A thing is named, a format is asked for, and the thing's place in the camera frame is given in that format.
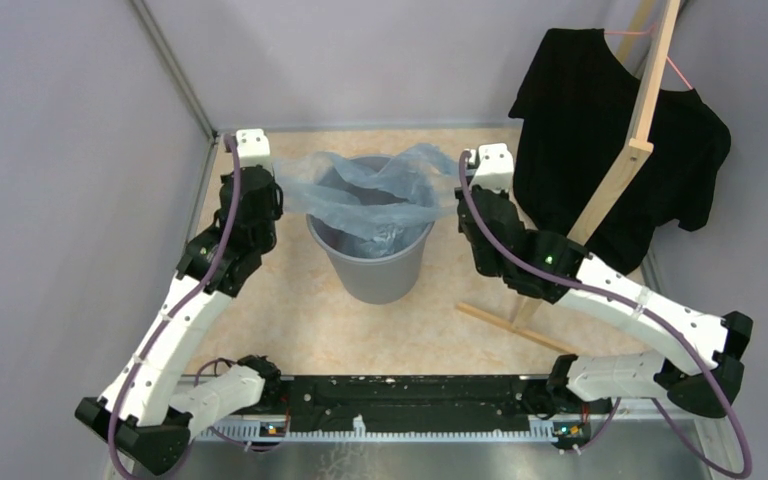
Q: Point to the wooden clothes stand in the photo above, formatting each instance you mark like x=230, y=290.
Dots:
x=636, y=150

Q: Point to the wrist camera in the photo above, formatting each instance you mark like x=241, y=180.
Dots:
x=253, y=149
x=493, y=168

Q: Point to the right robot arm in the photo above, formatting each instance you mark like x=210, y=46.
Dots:
x=693, y=359

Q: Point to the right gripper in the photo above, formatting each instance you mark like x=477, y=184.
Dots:
x=503, y=194

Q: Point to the grey slotted cable duct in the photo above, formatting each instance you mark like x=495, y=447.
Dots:
x=273, y=431

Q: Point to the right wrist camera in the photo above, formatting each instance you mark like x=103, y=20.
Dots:
x=493, y=168

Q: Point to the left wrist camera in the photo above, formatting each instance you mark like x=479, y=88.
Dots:
x=253, y=149

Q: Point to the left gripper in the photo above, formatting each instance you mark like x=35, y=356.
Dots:
x=277, y=209

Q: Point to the black t-shirt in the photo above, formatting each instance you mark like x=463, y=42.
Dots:
x=575, y=104

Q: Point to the grey plastic trash bin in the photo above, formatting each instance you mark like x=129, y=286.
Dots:
x=378, y=280

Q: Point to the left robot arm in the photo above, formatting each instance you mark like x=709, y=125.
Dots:
x=140, y=415

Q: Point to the pink clothes hanger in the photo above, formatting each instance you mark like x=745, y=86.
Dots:
x=679, y=69

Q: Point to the light blue plastic trash bag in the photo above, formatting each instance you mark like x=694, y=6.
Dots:
x=376, y=205

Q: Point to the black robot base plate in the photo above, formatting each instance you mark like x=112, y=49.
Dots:
x=418, y=404

